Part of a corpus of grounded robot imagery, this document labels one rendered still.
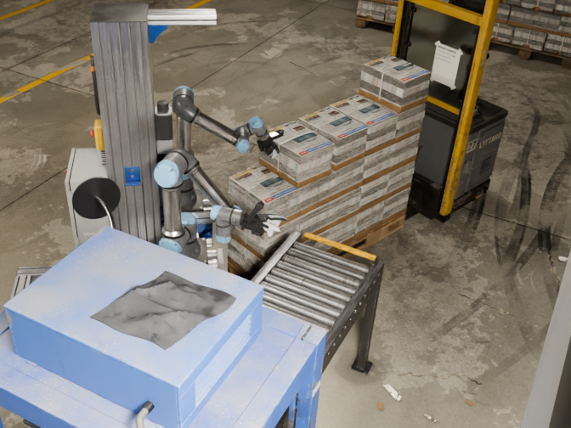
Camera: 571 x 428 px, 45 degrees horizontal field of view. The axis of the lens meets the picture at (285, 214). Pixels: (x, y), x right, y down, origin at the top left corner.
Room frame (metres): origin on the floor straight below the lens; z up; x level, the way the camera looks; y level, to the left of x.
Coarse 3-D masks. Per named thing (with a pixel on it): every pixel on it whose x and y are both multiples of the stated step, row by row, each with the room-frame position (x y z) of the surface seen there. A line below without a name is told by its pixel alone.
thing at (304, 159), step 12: (288, 144) 3.66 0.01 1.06; (300, 144) 3.66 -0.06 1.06; (312, 144) 3.67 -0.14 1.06; (324, 144) 3.68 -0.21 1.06; (288, 156) 3.60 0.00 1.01; (300, 156) 3.52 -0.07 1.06; (312, 156) 3.58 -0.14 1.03; (324, 156) 3.66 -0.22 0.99; (288, 168) 3.58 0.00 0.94; (300, 168) 3.52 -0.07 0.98; (312, 168) 3.60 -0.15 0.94; (324, 168) 3.67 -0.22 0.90; (300, 180) 3.53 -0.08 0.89
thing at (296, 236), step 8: (296, 232) 3.12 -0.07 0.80; (288, 240) 3.03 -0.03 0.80; (296, 240) 3.04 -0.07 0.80; (280, 248) 2.96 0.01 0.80; (288, 248) 2.96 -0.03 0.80; (272, 256) 2.88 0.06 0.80; (280, 256) 2.89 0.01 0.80; (264, 264) 2.81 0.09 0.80; (272, 264) 2.82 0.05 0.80; (264, 272) 2.75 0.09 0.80; (256, 280) 2.68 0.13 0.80; (264, 280) 2.71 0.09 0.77
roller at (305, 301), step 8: (264, 288) 2.64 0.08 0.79; (272, 288) 2.63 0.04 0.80; (280, 288) 2.63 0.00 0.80; (280, 296) 2.60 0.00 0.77; (288, 296) 2.58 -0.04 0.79; (296, 296) 2.58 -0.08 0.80; (304, 296) 2.58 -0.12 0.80; (304, 304) 2.54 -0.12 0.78; (312, 304) 2.53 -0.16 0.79; (320, 304) 2.53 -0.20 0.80; (320, 312) 2.50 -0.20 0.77; (328, 312) 2.49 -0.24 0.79; (336, 312) 2.48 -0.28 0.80
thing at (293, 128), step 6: (282, 126) 3.89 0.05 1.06; (288, 126) 3.89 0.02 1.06; (294, 126) 3.90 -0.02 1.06; (300, 126) 3.90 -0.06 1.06; (270, 132) 3.78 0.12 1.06; (288, 132) 3.80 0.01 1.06; (294, 132) 3.81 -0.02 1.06; (300, 132) 3.81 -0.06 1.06; (276, 138) 3.72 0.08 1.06; (282, 138) 3.72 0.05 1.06; (264, 156) 3.74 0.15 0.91; (270, 156) 3.70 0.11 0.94; (270, 162) 3.70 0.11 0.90
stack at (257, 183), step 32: (384, 160) 4.11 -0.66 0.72; (256, 192) 3.46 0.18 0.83; (288, 192) 3.48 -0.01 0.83; (320, 192) 3.67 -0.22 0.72; (352, 192) 3.88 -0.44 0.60; (384, 192) 4.13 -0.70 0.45; (288, 224) 3.48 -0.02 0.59; (320, 224) 3.69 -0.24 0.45; (352, 224) 3.91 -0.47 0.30; (256, 256) 3.41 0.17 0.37
